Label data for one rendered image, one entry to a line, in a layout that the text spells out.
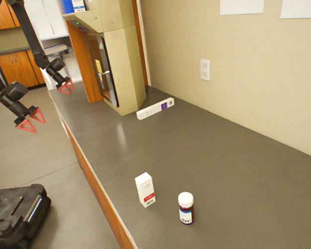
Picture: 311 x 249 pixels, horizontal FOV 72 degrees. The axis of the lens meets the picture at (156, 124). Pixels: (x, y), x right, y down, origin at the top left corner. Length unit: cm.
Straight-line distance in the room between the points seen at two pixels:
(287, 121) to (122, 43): 86
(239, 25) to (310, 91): 38
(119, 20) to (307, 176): 105
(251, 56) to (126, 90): 67
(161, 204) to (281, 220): 34
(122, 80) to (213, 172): 72
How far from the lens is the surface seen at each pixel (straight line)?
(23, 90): 114
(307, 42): 91
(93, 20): 117
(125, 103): 129
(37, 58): 159
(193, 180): 80
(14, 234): 193
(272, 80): 99
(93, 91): 160
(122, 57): 123
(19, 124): 114
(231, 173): 83
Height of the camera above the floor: 149
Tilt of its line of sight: 29 degrees down
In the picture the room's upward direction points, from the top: 8 degrees counter-clockwise
